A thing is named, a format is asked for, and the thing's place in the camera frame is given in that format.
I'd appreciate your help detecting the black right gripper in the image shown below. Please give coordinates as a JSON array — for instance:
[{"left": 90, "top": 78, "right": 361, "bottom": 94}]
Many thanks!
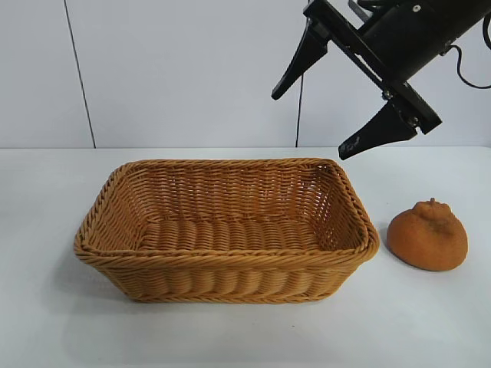
[{"left": 270, "top": 0, "right": 491, "bottom": 161}]

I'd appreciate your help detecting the bumpy orange fruit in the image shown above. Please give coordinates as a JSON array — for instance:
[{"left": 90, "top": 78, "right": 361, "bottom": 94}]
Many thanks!
[{"left": 386, "top": 198, "right": 469, "bottom": 272}]

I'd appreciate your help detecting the woven wicker basket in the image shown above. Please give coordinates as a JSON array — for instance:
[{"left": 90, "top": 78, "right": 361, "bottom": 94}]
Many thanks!
[{"left": 74, "top": 156, "right": 381, "bottom": 305}]

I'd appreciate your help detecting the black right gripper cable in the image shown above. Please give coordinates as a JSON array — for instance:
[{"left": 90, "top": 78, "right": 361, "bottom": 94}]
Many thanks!
[{"left": 446, "top": 7, "right": 491, "bottom": 89}]

